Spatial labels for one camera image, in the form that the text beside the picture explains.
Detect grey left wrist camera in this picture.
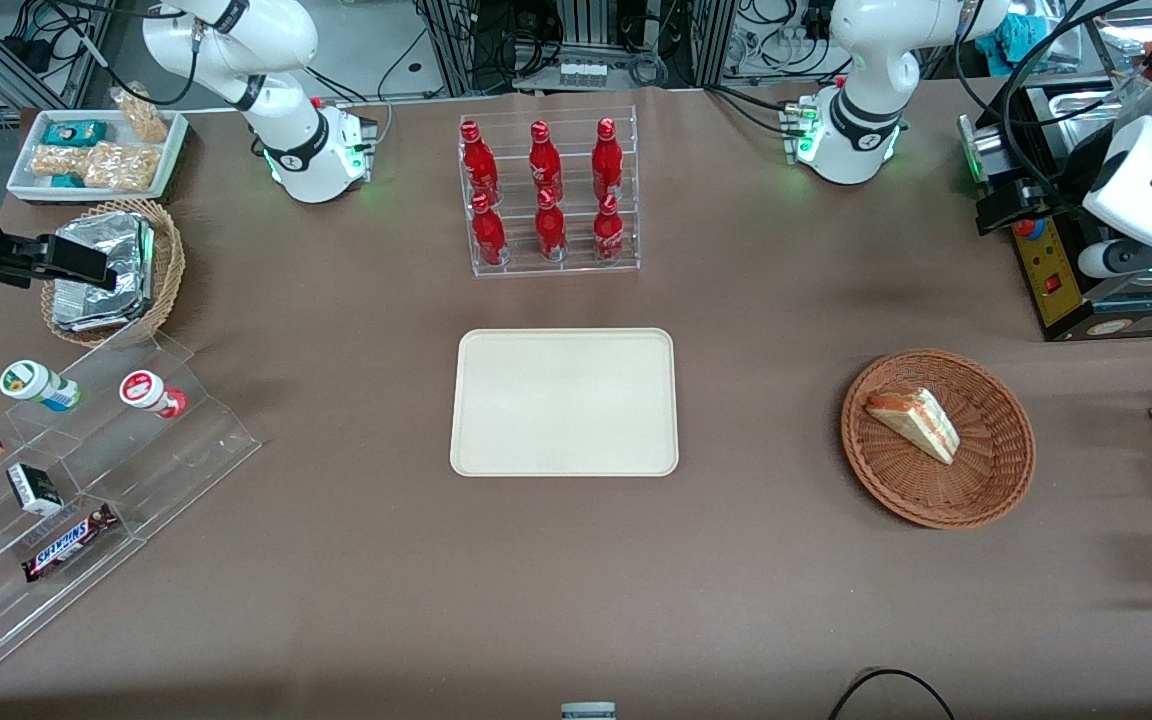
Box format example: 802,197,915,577
1076,238,1152,282

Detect red lid yogurt cup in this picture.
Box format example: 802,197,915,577
119,370,189,420

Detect clear rice cracker bag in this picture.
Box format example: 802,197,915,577
30,145,89,180
111,84,170,144
83,142,163,192

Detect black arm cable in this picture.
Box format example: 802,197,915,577
36,0,202,108

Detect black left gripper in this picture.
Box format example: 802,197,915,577
976,128,1133,237

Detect black yellow control box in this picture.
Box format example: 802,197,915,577
1011,78,1152,343

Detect teal cloth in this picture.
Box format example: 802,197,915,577
998,12,1039,63

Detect white rectangular snack tray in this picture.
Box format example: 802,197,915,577
6,108,189,202

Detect silver metal device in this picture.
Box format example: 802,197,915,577
957,113,1013,187

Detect brown round wicker basket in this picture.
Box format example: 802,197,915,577
841,348,1037,530

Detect Snickers chocolate bar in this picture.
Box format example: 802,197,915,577
21,503,121,584

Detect stacked aluminium foil containers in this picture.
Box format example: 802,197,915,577
51,212,156,334

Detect clear acrylic stepped shelf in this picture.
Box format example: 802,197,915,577
0,330,263,680

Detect small black drink carton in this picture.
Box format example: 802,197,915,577
6,463,65,518

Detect clear acrylic bottle rack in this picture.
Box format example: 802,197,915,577
458,105,642,280

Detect triangular sandwich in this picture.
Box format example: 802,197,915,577
864,387,962,467

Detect beige plastic tray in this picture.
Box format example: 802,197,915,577
450,328,680,478

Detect red cola bottle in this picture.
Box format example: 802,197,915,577
529,120,566,196
470,193,509,268
460,120,500,201
592,118,626,199
534,188,569,263
593,193,628,264

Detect green lid yogurt cup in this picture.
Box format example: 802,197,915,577
0,360,83,414

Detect light wicker basket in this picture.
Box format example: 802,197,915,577
40,198,187,349

